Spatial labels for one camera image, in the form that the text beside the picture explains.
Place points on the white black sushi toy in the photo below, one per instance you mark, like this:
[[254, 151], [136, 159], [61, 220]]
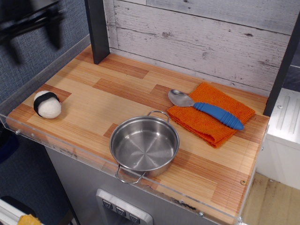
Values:
[[47, 105]]

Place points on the dark left post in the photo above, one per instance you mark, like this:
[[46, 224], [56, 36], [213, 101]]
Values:
[[98, 30]]

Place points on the silver metal pot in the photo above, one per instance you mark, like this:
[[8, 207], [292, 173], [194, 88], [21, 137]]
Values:
[[145, 145]]

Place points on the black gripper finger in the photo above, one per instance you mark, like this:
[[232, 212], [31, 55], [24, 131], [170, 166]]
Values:
[[54, 33], [12, 51]]

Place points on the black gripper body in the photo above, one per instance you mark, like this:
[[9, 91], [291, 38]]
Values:
[[18, 17]]

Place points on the orange rag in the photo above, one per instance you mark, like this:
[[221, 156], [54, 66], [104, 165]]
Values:
[[205, 126]]

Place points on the white aluminium box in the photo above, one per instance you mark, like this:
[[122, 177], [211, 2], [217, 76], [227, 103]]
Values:
[[279, 158]]

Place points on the clear acrylic guard rail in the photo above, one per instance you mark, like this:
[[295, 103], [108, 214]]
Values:
[[77, 112]]

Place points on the dark post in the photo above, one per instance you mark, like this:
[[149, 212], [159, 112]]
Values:
[[98, 30], [283, 70]]

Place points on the blue handled metal spoon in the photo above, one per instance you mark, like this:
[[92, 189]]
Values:
[[181, 99]]

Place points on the silver button panel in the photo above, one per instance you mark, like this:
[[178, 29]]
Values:
[[123, 208]]

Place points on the silver cabinet front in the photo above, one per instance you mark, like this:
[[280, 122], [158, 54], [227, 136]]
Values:
[[81, 181]]

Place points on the dark right post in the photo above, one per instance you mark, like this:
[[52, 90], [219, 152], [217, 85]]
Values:
[[283, 70]]

